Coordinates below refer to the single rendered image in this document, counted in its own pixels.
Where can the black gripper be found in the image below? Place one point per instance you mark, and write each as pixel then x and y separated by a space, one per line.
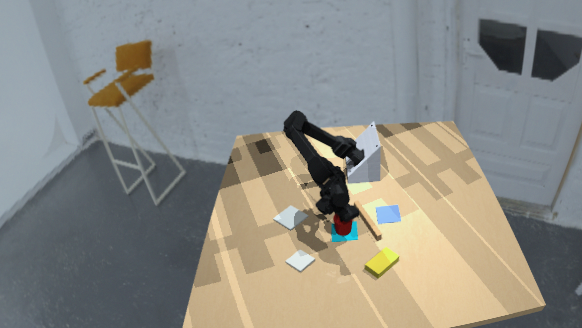
pixel 346 213

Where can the yellow rectangular block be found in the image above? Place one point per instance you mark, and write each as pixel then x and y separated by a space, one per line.
pixel 382 262

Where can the dark red cup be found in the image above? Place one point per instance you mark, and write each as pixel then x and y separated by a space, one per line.
pixel 342 228

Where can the tan wooden flat bar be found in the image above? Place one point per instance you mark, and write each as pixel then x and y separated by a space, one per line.
pixel 367 220

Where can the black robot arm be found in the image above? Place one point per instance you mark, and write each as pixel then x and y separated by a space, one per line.
pixel 320 168

